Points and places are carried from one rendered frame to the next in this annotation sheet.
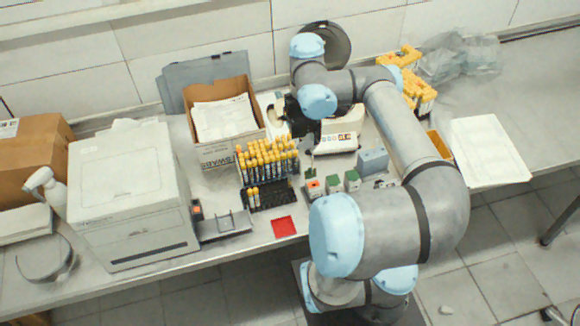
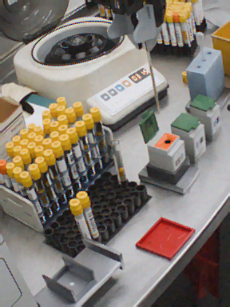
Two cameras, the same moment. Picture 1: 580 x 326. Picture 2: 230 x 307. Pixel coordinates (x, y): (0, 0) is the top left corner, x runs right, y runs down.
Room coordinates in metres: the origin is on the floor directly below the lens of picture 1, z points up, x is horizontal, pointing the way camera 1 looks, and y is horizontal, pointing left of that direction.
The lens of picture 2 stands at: (0.20, 0.38, 1.55)
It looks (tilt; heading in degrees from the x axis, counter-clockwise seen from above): 39 degrees down; 329
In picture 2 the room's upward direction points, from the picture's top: 12 degrees counter-clockwise
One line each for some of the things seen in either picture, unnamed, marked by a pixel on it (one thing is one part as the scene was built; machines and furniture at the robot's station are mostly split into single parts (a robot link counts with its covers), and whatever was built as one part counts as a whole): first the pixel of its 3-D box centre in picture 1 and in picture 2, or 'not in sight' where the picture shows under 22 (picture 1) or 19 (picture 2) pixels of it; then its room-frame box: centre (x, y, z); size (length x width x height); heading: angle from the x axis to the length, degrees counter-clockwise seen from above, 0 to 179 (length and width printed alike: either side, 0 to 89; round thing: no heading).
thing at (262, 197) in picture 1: (267, 187); (89, 197); (0.81, 0.07, 0.93); 0.17 x 0.09 x 0.11; 105
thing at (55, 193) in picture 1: (55, 197); not in sight; (0.76, 0.71, 1.00); 0.09 x 0.08 x 0.24; 14
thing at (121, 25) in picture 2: not in sight; (121, 27); (0.81, -0.04, 1.18); 0.06 x 0.03 x 0.09; 106
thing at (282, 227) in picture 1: (283, 226); (165, 238); (0.69, 0.02, 0.88); 0.07 x 0.07 x 0.01; 14
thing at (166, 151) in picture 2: (312, 189); (167, 156); (0.80, -0.08, 0.92); 0.05 x 0.04 x 0.06; 16
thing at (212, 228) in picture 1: (217, 224); (61, 292); (0.68, 0.22, 0.92); 0.21 x 0.07 x 0.05; 104
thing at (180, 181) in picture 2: (312, 194); (168, 169); (0.80, -0.08, 0.89); 0.09 x 0.05 x 0.04; 16
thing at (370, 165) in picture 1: (373, 161); (207, 80); (0.90, -0.28, 0.92); 0.10 x 0.07 x 0.10; 111
